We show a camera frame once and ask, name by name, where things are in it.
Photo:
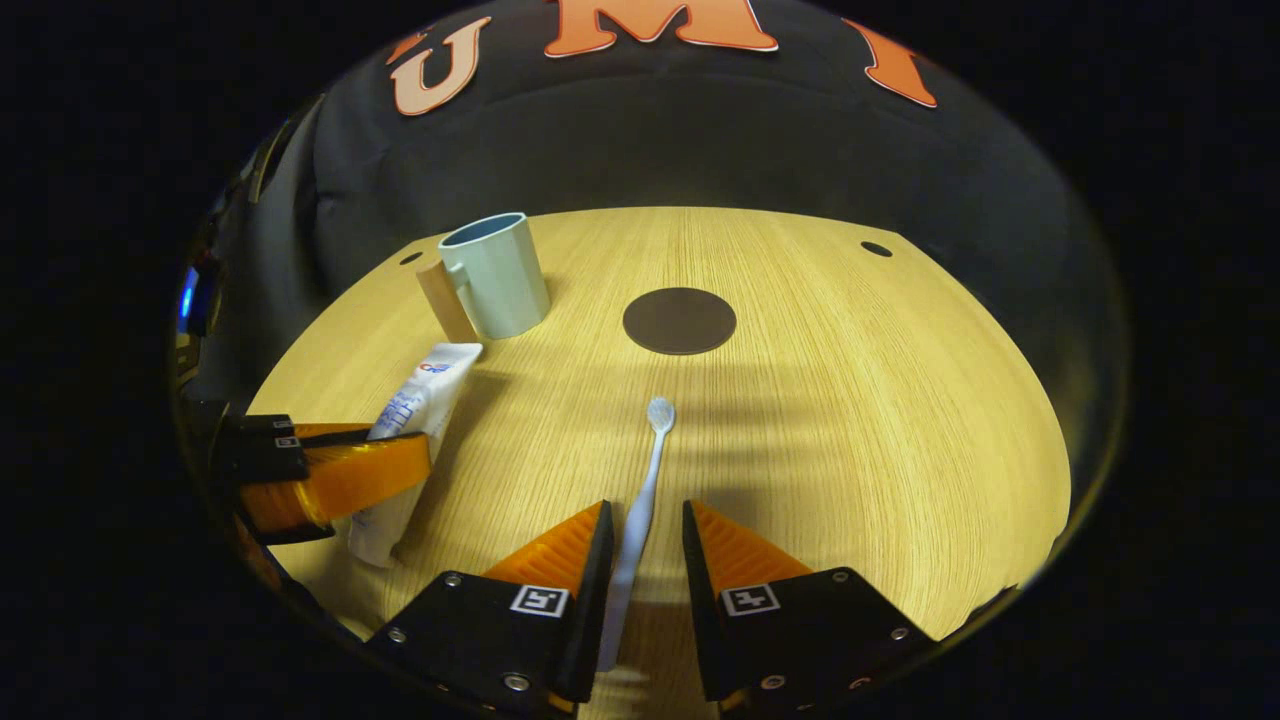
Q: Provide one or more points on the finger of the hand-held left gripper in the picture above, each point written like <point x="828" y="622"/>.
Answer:
<point x="260" y="462"/>
<point x="250" y="427"/>

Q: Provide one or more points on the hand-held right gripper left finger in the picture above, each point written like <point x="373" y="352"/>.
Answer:
<point x="590" y="600"/>

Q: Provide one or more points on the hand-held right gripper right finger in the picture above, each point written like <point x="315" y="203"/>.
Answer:
<point x="700" y="600"/>

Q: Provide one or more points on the white toothbrush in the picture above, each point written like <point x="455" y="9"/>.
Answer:
<point x="645" y="500"/>

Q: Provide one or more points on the white toothpaste tube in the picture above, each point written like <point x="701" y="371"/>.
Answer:
<point x="425" y="395"/>

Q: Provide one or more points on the dark round coaster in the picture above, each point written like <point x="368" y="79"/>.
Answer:
<point x="680" y="320"/>

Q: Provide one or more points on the black backdrop cloth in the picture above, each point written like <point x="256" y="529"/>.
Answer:
<point x="650" y="140"/>

